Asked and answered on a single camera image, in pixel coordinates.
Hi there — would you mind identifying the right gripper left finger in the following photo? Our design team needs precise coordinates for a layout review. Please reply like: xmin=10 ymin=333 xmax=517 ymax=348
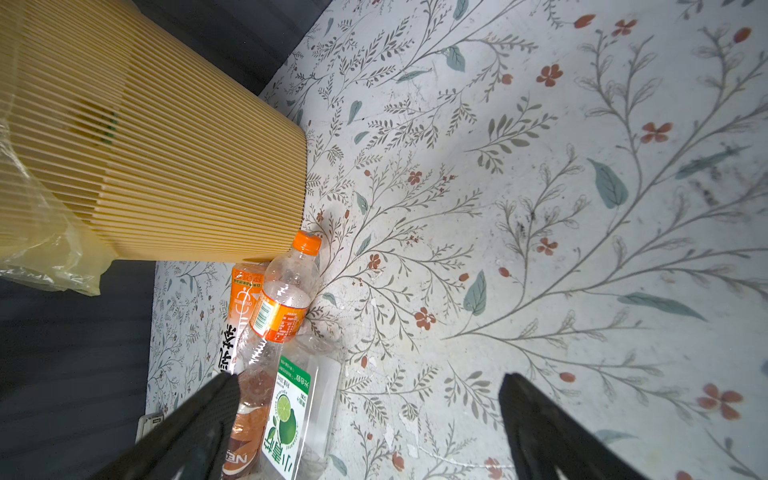
xmin=91 ymin=373 xmax=240 ymax=479

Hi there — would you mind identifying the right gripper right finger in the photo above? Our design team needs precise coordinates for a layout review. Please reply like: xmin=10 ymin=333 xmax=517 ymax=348
xmin=498 ymin=373 xmax=643 ymax=479

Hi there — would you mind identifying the yellow plastic bin liner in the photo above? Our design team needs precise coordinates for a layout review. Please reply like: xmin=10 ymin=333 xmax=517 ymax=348
xmin=1 ymin=120 xmax=116 ymax=296

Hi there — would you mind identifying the yellow ribbed waste bin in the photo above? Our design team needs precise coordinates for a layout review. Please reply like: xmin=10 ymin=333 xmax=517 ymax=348
xmin=1 ymin=1 xmax=307 ymax=262

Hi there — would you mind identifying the white black device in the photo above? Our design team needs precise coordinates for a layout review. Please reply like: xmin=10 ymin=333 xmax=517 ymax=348
xmin=135 ymin=412 xmax=164 ymax=443

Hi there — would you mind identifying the upper brown Nescafe bottle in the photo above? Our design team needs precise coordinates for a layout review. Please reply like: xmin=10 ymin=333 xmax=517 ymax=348
xmin=222 ymin=330 xmax=281 ymax=479

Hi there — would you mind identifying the lime label clear bottle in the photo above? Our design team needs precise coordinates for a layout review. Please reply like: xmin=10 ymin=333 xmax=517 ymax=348
xmin=253 ymin=333 xmax=342 ymax=479

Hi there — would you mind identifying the orange white label bottle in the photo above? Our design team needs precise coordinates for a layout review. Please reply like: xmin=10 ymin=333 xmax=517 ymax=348
xmin=217 ymin=262 xmax=266 ymax=373

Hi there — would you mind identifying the clear bottle orange cap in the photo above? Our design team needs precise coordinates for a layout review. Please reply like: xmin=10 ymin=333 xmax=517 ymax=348
xmin=249 ymin=230 xmax=322 ymax=344

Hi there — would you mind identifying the floral table mat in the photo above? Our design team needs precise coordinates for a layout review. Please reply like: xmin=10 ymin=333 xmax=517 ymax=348
xmin=143 ymin=0 xmax=768 ymax=480

